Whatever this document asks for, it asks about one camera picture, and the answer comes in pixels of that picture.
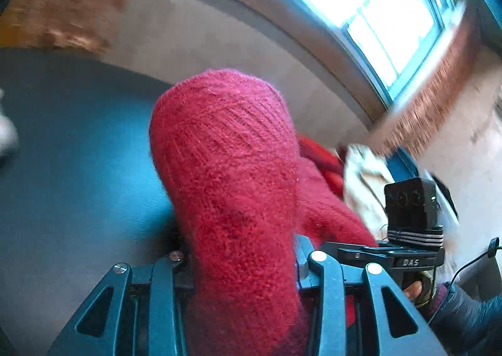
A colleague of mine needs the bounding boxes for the crimson fuzzy knit sweater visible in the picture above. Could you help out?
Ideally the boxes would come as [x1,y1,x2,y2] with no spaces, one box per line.
[149,69,379,356]

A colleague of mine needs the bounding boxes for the black cable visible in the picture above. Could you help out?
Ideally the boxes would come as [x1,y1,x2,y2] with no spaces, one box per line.
[449,237,502,288]

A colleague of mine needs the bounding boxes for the person's right hand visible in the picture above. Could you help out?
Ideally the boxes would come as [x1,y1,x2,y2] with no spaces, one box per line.
[403,269,437,309]

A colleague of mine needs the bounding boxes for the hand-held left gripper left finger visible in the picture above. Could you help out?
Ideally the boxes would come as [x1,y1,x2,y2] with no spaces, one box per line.
[47,252,195,356]

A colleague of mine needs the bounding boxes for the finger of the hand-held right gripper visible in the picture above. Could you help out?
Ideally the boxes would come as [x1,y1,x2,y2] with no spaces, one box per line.
[324,242,380,264]

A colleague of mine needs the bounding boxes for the cream ribbed sweater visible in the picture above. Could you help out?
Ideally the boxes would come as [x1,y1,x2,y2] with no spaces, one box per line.
[343,143,395,241]

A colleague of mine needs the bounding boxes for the white knit cloth pink print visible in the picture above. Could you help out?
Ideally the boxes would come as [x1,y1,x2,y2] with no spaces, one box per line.
[0,87,19,162]

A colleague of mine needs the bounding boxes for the blue storage bin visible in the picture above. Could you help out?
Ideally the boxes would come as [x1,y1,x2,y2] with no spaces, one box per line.
[386,147,420,184]

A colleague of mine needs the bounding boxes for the orange-red ribbed hem sweater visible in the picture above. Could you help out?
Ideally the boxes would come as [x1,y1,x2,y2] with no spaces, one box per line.
[297,135,348,200]

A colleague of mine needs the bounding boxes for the clear plastic storage box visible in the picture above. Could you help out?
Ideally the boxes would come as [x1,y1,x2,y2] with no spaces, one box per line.
[421,170,459,225]

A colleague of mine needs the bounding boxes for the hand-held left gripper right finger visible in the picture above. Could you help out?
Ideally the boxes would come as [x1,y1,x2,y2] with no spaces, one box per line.
[295,234,448,356]

